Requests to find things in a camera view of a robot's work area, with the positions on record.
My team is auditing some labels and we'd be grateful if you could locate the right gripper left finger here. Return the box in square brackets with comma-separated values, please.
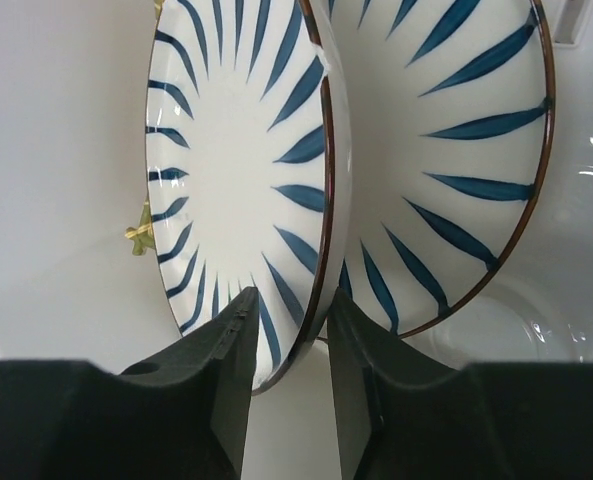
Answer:
[0, 287, 259, 479]

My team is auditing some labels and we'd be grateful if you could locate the white plastic bin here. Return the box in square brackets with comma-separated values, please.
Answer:
[0, 1, 593, 479]

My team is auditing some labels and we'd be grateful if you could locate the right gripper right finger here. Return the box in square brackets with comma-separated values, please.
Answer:
[327, 291, 593, 479]

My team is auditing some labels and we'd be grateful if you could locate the blue striped white plate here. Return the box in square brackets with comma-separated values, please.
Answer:
[322, 1, 556, 337]

